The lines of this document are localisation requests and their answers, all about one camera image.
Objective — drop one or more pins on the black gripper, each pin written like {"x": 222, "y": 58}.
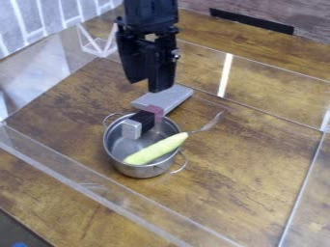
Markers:
{"x": 154, "y": 32}

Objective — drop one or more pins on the silver metal pot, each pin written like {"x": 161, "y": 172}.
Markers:
{"x": 119, "y": 147}

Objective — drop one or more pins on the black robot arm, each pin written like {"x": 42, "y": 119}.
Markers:
{"x": 149, "y": 8}

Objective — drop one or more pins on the silver block with dark bands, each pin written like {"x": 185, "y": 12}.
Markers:
{"x": 153, "y": 106}

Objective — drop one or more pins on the clear acrylic corner bracket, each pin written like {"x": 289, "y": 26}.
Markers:
{"x": 96, "y": 46}

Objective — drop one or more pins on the black strip on wall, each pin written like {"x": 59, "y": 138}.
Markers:
{"x": 253, "y": 21}

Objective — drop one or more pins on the clear acrylic enclosure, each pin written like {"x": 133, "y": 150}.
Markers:
{"x": 249, "y": 185}

